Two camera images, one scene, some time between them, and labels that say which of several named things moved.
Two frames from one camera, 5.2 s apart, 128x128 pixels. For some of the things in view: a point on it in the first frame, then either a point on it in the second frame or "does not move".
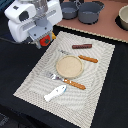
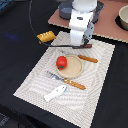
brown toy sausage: (82, 46) does not move
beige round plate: (69, 66) does not move
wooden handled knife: (93, 60) does not move
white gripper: (23, 21) → (78, 23)
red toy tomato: (46, 40) → (61, 62)
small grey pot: (69, 10) does not move
